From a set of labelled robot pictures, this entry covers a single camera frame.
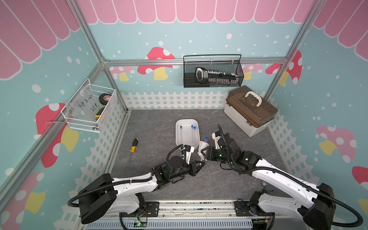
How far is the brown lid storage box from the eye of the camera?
95 cm

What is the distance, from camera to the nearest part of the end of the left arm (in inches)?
23.7

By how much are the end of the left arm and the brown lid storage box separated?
0.52m
